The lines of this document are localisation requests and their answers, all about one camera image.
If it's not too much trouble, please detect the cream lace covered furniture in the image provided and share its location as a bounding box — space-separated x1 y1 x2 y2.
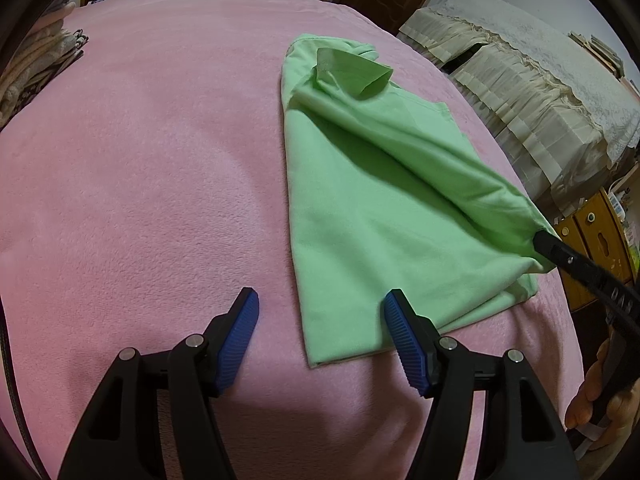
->
398 0 639 216

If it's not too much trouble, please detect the stack of folded clothes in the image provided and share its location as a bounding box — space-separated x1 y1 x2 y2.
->
1 0 89 128

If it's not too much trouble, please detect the pink bed blanket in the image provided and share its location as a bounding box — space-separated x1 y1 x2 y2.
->
0 0 586 480

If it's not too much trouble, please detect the light green t-shirt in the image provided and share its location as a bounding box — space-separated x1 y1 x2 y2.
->
281 35 552 366

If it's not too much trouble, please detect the wooden drawer chest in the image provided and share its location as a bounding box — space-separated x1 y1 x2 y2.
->
554 188 638 285

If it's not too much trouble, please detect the stack of books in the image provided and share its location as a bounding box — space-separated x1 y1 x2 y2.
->
568 32 625 79

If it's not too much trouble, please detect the person's right hand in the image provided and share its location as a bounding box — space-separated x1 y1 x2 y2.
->
565 339 639 451

